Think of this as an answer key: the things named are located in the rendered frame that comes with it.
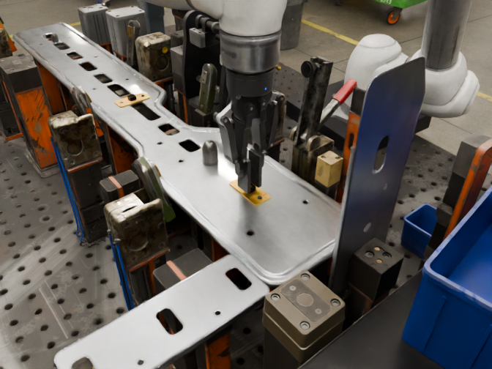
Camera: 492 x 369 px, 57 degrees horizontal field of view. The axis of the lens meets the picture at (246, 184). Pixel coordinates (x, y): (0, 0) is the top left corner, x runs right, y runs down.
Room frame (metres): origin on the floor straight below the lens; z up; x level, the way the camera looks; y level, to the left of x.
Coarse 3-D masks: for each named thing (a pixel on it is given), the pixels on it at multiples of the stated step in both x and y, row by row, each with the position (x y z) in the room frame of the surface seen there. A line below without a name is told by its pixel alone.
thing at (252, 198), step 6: (234, 180) 0.69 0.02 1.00; (234, 186) 0.67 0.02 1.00; (252, 186) 0.66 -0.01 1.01; (240, 192) 0.65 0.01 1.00; (252, 192) 0.65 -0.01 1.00; (258, 192) 0.65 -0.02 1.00; (264, 192) 0.65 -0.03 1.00; (252, 198) 0.63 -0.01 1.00; (264, 198) 0.63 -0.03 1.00; (258, 204) 0.62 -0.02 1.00
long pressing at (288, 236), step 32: (32, 32) 1.52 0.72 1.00; (64, 32) 1.52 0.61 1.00; (64, 64) 1.25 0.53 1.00; (96, 64) 1.25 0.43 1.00; (96, 96) 1.05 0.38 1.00; (160, 96) 1.04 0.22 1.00; (128, 128) 0.89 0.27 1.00; (192, 128) 0.88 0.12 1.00; (160, 160) 0.76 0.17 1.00; (192, 160) 0.76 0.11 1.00; (224, 160) 0.76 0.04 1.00; (192, 192) 0.66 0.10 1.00; (224, 192) 0.66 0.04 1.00; (288, 192) 0.66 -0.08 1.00; (320, 192) 0.65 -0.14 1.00; (224, 224) 0.57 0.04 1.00; (256, 224) 0.57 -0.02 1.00; (288, 224) 0.57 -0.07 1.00; (320, 224) 0.57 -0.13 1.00; (256, 256) 0.49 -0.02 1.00; (288, 256) 0.49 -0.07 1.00; (320, 256) 0.50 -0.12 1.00
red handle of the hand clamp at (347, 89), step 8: (352, 80) 0.82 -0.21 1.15; (344, 88) 0.81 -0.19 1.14; (352, 88) 0.81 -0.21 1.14; (336, 96) 0.80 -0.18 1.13; (344, 96) 0.80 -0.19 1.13; (328, 104) 0.79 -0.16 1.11; (336, 104) 0.79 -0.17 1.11; (328, 112) 0.77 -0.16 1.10; (320, 120) 0.76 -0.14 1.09; (304, 136) 0.74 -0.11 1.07
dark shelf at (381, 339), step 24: (408, 288) 0.41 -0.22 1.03; (384, 312) 0.37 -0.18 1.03; (408, 312) 0.37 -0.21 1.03; (360, 336) 0.33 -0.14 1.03; (384, 336) 0.33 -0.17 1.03; (312, 360) 0.30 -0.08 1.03; (336, 360) 0.30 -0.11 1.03; (360, 360) 0.30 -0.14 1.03; (384, 360) 0.30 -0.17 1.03; (408, 360) 0.30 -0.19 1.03; (432, 360) 0.30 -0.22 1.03
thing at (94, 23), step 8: (80, 8) 1.58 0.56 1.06; (88, 8) 1.59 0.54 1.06; (96, 8) 1.58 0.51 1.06; (104, 8) 1.58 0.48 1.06; (80, 16) 1.57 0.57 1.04; (88, 16) 1.54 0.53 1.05; (96, 16) 1.56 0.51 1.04; (104, 16) 1.58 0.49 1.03; (88, 24) 1.54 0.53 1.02; (96, 24) 1.55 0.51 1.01; (104, 24) 1.57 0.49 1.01; (88, 32) 1.54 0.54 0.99; (96, 32) 1.55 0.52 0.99; (104, 32) 1.57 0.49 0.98; (96, 40) 1.55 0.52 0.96; (104, 40) 1.57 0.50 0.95; (104, 48) 1.57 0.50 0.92; (96, 56) 1.55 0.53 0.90
